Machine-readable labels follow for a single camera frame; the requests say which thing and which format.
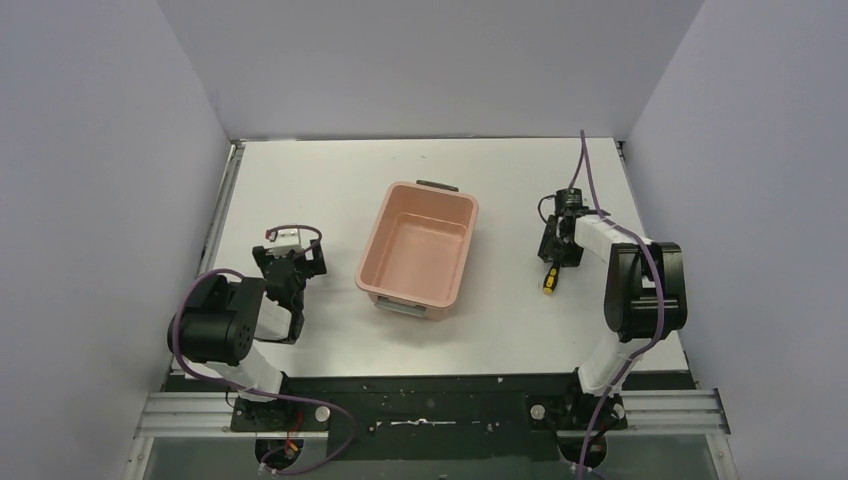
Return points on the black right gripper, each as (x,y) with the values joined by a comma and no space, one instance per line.
(552,248)

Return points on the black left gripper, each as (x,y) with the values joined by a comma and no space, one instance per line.
(291,263)

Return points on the yellow black screwdriver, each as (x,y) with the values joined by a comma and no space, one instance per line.
(551,280)

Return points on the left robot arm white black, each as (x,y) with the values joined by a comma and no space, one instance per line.
(225,313)

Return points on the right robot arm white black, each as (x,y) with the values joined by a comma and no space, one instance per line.
(645,294)

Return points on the pink plastic bin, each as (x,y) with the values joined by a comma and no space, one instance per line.
(416,253)

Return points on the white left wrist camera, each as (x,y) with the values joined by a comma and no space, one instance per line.
(287,241)

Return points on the aluminium left side rail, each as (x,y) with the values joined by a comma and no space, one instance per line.
(214,232)

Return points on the aluminium rail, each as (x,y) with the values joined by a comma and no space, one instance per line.
(214,232)
(648,413)

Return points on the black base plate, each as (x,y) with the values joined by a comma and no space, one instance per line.
(321,418)

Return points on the aluminium front rail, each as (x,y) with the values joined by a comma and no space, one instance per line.
(648,413)

